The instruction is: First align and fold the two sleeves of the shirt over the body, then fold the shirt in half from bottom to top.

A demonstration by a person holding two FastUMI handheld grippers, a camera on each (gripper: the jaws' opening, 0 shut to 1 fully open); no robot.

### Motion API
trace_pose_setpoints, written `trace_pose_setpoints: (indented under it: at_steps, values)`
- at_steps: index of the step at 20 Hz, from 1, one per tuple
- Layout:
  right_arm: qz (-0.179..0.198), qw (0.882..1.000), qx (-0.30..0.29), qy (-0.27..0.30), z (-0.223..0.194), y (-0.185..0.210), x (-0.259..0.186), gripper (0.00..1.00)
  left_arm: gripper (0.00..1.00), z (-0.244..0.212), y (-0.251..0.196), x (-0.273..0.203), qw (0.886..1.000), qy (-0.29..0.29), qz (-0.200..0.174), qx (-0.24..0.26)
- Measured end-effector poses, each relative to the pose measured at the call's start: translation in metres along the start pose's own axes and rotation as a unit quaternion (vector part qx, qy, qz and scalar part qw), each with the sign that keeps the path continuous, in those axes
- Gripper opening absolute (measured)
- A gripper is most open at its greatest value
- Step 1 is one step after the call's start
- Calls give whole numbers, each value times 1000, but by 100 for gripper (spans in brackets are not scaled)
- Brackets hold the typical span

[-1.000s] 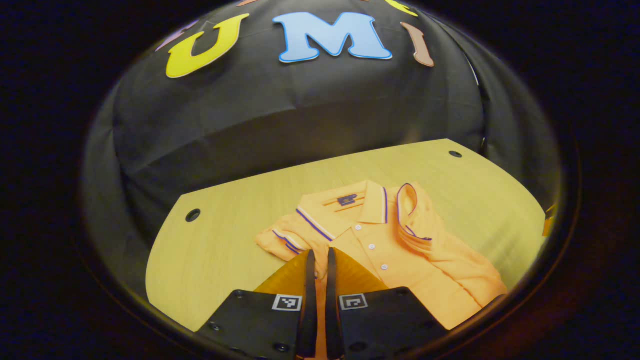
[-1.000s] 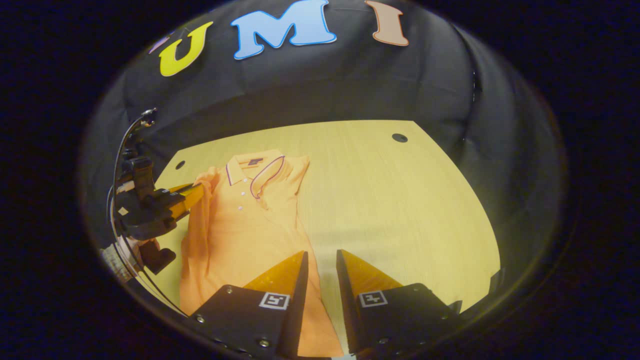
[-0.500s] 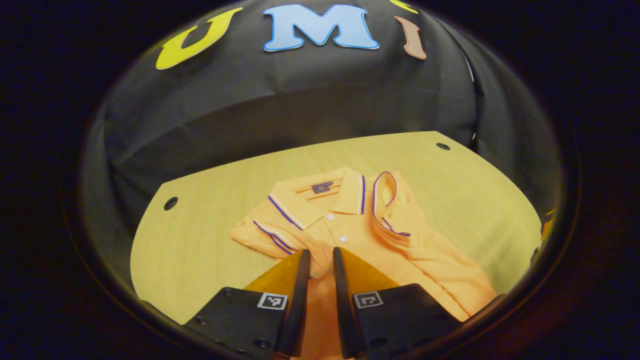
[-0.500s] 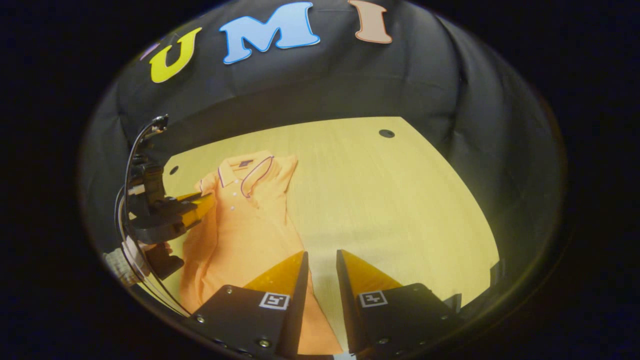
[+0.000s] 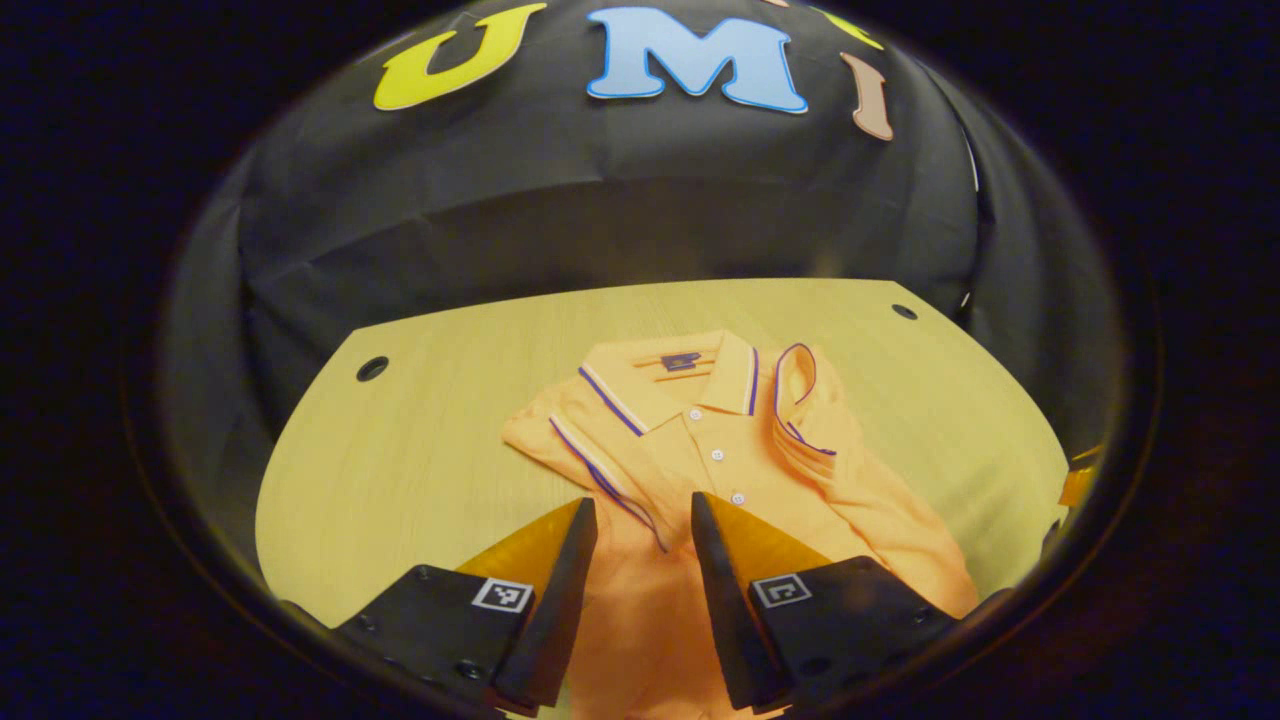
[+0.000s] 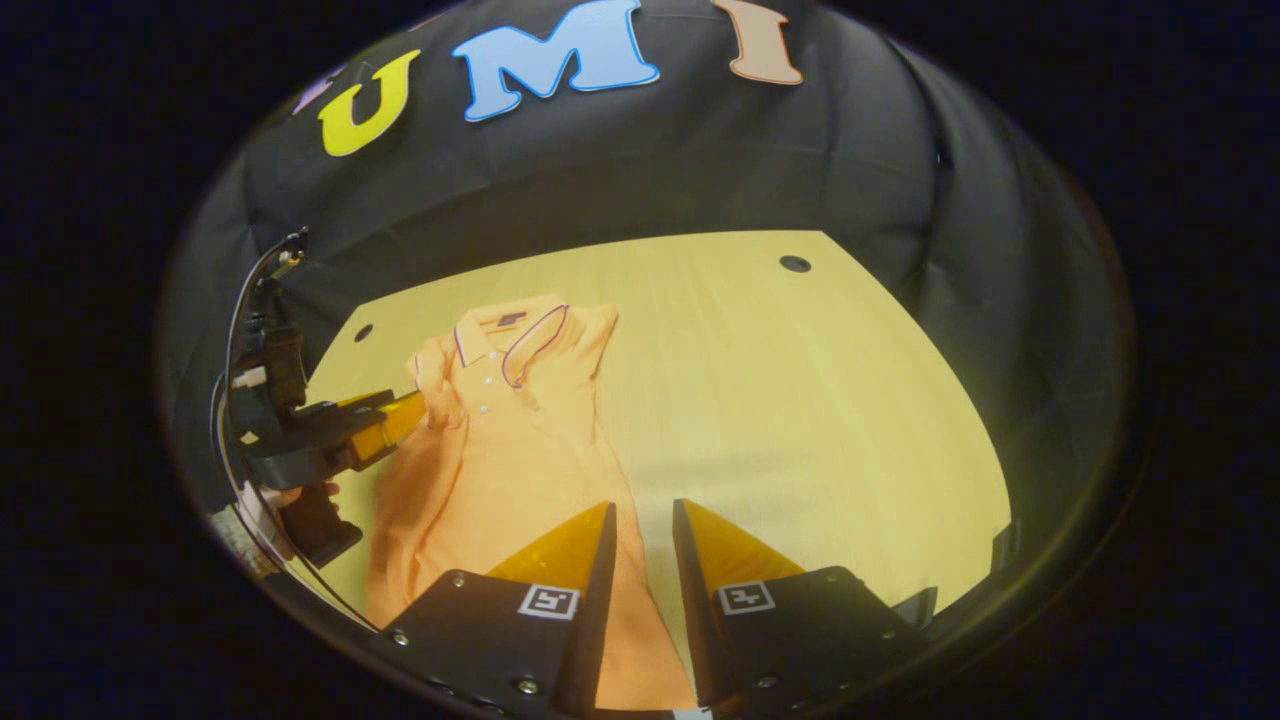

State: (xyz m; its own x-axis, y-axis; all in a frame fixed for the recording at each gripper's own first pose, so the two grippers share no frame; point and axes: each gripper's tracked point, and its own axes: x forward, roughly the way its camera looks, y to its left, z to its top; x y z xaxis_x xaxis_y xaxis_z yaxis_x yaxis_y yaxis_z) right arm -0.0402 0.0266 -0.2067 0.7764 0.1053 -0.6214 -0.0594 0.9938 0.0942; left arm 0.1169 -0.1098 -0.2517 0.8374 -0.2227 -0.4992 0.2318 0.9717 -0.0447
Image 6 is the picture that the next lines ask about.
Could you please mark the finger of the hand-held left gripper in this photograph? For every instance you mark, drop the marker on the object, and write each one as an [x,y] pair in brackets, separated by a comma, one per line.
[365,400]
[385,430]

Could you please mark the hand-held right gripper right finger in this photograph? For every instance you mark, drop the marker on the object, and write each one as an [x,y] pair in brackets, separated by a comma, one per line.
[692,610]

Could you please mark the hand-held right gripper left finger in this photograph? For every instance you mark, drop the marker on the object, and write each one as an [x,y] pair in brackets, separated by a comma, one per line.
[598,600]

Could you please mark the black backdrop cloth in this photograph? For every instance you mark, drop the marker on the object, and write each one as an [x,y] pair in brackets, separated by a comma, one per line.
[800,160]

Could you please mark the orange T-shirt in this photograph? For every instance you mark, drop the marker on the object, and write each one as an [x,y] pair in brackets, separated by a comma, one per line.
[500,470]

